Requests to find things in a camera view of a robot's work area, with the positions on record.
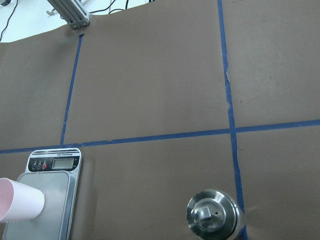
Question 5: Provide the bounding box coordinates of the silver digital kitchen scale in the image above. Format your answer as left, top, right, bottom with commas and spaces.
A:
2, 148, 82, 240

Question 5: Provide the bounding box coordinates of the aluminium frame post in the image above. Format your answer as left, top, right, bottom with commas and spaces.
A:
48, 0, 90, 30

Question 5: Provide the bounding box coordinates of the glass sauce bottle metal cap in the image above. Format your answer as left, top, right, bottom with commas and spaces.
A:
186, 189, 246, 240

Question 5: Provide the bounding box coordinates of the pink plastic cup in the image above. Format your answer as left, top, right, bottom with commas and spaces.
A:
0, 178, 45, 223

